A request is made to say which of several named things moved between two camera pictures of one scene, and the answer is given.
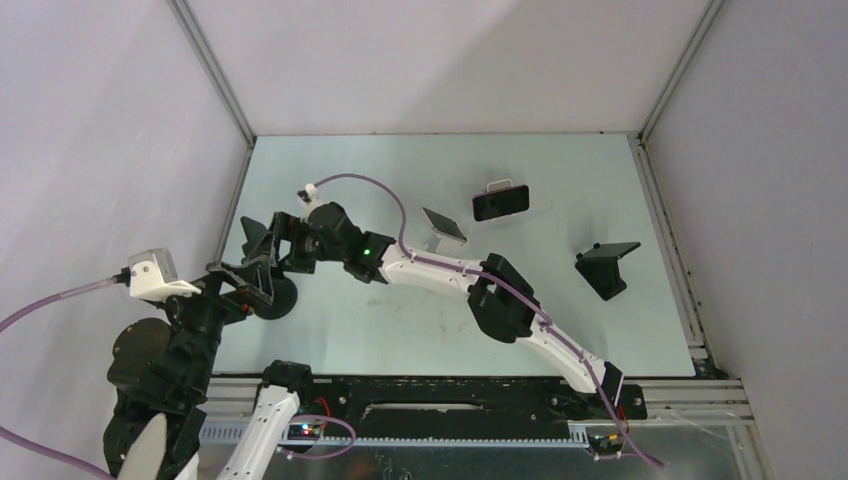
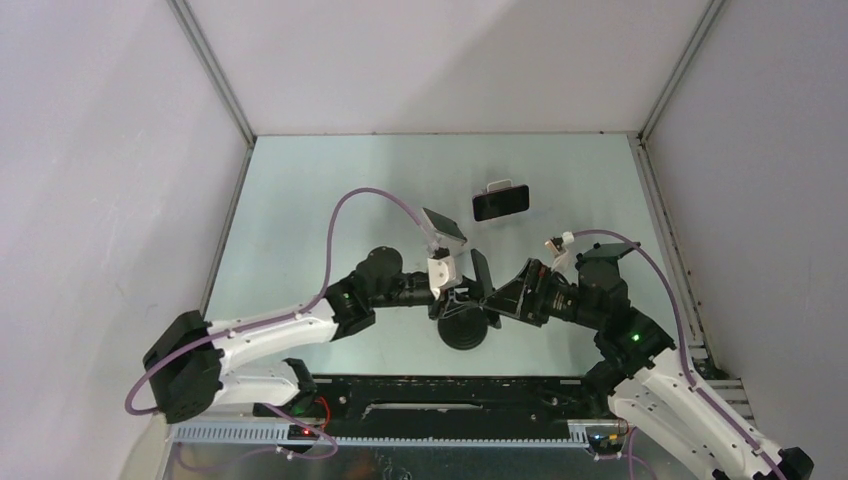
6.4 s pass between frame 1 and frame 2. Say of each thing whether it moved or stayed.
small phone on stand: stayed
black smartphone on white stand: stayed
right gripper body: moved
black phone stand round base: moved
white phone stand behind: stayed
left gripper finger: moved
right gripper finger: moved
